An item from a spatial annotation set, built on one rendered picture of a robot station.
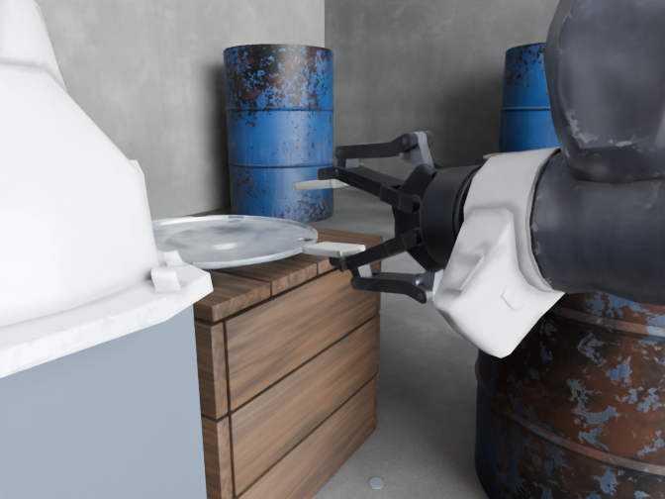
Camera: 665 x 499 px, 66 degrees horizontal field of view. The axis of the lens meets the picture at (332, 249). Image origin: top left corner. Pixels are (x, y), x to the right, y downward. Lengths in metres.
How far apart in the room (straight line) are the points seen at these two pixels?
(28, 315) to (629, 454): 0.61
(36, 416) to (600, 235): 0.28
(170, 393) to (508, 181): 0.23
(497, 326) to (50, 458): 0.25
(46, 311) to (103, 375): 0.08
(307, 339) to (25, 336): 0.50
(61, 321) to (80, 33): 2.52
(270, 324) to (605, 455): 0.41
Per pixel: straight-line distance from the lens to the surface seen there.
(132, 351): 0.30
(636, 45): 0.27
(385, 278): 0.44
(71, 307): 0.22
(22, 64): 0.29
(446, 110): 3.60
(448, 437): 0.96
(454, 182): 0.35
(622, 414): 0.66
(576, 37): 0.28
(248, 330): 0.58
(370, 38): 3.89
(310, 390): 0.72
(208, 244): 0.68
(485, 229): 0.31
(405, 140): 0.40
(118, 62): 2.79
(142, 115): 2.84
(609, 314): 0.61
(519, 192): 0.31
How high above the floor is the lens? 0.53
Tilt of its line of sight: 14 degrees down
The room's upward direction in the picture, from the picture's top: straight up
